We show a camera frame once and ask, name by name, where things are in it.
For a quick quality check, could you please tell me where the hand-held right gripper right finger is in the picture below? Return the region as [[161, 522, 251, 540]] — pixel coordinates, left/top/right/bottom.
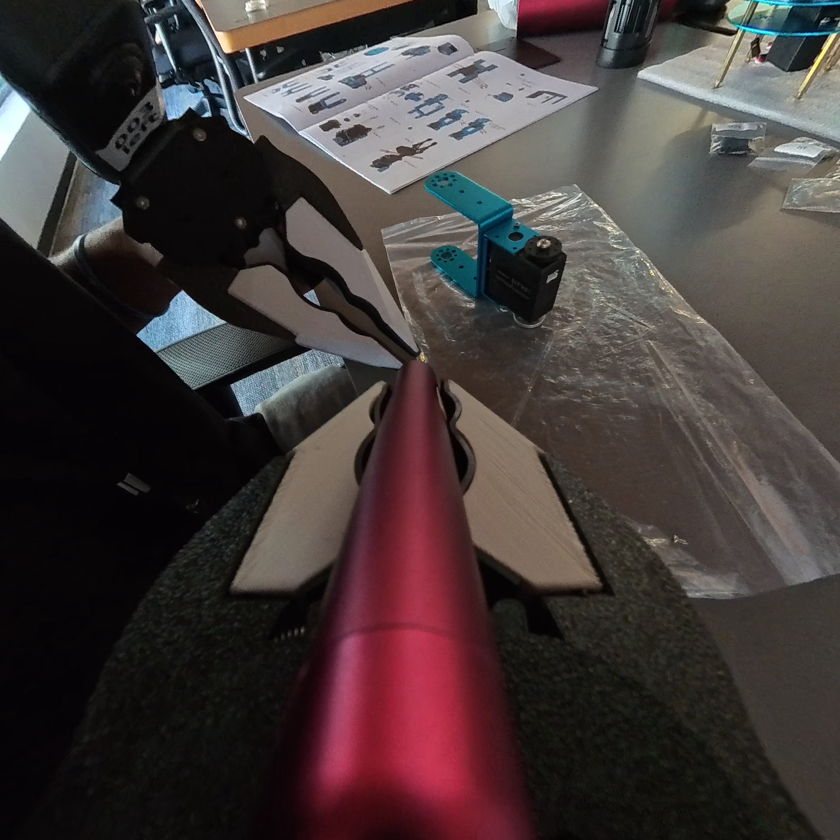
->
[[445, 379, 606, 597]]

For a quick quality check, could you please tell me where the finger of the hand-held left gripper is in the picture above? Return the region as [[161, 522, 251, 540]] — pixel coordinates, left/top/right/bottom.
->
[[256, 134, 422, 358], [228, 231, 413, 370]]

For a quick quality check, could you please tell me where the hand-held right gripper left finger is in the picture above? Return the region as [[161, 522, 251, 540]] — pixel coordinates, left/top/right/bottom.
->
[[228, 382, 396, 597]]

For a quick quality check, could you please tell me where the blue bracket with black servo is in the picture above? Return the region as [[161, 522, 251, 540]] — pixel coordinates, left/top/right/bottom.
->
[[423, 171, 568, 327]]

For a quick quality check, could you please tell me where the red screwdriver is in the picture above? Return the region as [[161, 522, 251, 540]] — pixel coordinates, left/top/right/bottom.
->
[[272, 360, 549, 840]]

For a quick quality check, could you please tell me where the person's left hand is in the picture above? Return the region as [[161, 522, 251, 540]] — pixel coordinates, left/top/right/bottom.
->
[[56, 223, 185, 317]]

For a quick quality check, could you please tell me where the black office chair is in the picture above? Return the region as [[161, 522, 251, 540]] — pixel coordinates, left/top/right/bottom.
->
[[156, 320, 312, 416]]

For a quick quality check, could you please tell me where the person's grey pants leg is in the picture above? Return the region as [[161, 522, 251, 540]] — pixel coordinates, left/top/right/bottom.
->
[[255, 366, 358, 455]]

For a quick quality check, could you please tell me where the clear plastic bag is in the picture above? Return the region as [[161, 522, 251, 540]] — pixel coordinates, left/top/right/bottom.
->
[[381, 184, 840, 599]]

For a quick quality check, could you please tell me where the open instruction booklet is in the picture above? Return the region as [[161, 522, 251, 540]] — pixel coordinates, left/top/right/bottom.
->
[[243, 36, 599, 196]]

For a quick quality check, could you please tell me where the wooden table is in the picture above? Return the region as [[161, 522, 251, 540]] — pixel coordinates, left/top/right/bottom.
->
[[196, 0, 481, 52]]

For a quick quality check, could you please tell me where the dark flat card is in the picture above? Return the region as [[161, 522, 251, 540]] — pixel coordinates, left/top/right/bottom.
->
[[484, 36, 563, 68]]

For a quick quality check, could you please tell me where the red cylinder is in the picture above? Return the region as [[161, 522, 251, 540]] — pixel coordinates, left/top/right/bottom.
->
[[517, 0, 613, 38]]

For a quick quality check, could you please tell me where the black cylinder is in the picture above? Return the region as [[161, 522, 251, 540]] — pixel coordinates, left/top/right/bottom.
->
[[596, 0, 662, 70]]

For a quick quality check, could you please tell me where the small bag with black parts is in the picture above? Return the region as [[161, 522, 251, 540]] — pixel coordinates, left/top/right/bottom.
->
[[710, 121, 767, 157]]

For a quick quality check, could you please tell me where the grey foam mat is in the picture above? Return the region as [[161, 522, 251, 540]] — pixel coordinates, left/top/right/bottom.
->
[[637, 29, 840, 127]]

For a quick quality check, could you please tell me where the small clear parts bag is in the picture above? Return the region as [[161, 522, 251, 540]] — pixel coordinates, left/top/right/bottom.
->
[[753, 140, 840, 177], [780, 176, 840, 215]]

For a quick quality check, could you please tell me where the teal shelf with gold legs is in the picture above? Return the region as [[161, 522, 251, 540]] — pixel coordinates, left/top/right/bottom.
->
[[714, 0, 840, 101]]

